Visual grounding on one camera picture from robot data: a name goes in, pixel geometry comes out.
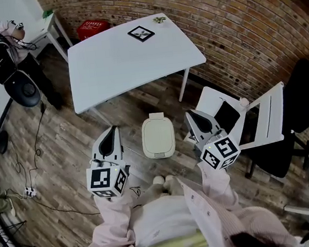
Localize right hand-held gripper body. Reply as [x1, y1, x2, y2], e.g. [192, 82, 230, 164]
[183, 105, 243, 174]

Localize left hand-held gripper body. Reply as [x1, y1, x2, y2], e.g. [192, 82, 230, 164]
[80, 124, 134, 201]

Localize cream trash bin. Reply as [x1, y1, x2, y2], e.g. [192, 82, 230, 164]
[139, 111, 178, 161]

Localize cream trash bin lid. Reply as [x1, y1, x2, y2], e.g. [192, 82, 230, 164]
[139, 111, 177, 156]

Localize person's left forearm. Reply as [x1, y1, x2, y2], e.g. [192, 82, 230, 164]
[94, 188, 142, 239]

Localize person's right forearm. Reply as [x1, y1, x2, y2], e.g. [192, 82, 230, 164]
[197, 157, 241, 216]

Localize small pale round object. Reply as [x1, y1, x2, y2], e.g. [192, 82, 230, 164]
[238, 96, 251, 109]

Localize white folding chair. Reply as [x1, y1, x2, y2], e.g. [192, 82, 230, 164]
[177, 77, 291, 157]

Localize person's white shoes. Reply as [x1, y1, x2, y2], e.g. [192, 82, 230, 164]
[151, 173, 176, 188]

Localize person's legs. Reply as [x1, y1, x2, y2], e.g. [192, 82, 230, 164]
[147, 176, 186, 203]

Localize white power strip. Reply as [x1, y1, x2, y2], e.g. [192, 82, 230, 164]
[22, 185, 39, 199]

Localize large white table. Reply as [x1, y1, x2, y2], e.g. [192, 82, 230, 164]
[63, 8, 213, 130]

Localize person's torso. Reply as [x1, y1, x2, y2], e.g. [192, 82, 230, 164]
[67, 167, 299, 247]

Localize black floor stand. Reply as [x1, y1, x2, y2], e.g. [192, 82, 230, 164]
[0, 96, 20, 155]

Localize black office chair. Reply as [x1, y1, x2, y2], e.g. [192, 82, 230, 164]
[232, 57, 309, 183]

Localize black round stool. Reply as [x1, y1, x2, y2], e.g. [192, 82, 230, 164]
[2, 68, 43, 111]

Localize red plastic crate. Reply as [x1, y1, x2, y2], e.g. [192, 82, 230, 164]
[75, 17, 111, 42]

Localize small potted plant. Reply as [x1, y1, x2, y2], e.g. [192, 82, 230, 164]
[152, 15, 169, 27]

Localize small white side table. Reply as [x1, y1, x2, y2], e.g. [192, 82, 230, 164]
[24, 9, 75, 66]

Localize green leafy plant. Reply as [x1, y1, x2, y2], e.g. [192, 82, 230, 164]
[41, 8, 55, 19]

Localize black floor cable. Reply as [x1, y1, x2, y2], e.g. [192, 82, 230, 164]
[7, 101, 55, 191]

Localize black picture frame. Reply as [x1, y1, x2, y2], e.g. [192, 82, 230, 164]
[126, 24, 156, 45]

